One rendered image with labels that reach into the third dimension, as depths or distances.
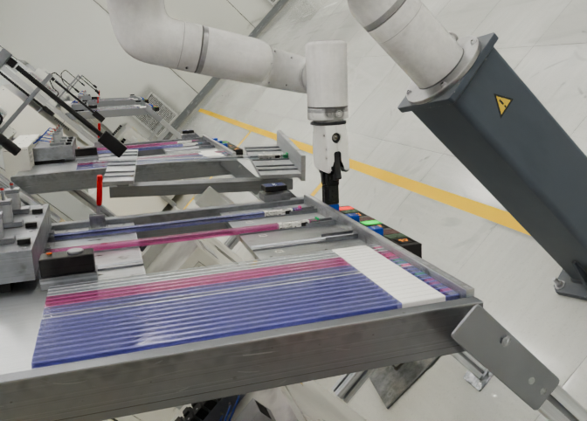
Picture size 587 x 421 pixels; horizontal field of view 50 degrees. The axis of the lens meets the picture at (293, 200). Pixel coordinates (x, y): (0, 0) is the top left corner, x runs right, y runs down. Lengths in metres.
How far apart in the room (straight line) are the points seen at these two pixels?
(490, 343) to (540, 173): 0.75
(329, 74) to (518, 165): 0.46
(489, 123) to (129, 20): 0.74
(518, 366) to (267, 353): 0.30
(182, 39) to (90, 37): 7.55
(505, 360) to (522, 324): 1.03
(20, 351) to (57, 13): 8.07
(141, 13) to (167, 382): 0.69
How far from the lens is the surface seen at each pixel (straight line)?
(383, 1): 1.30
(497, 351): 0.79
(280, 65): 1.34
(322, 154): 1.28
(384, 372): 2.06
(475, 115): 1.36
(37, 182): 2.11
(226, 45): 1.20
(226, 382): 0.72
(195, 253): 2.18
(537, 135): 1.47
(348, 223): 1.15
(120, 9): 1.19
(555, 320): 1.78
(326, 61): 1.26
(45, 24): 8.76
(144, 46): 1.19
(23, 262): 0.99
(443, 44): 1.35
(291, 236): 1.14
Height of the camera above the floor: 1.22
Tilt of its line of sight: 20 degrees down
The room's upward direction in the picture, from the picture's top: 49 degrees counter-clockwise
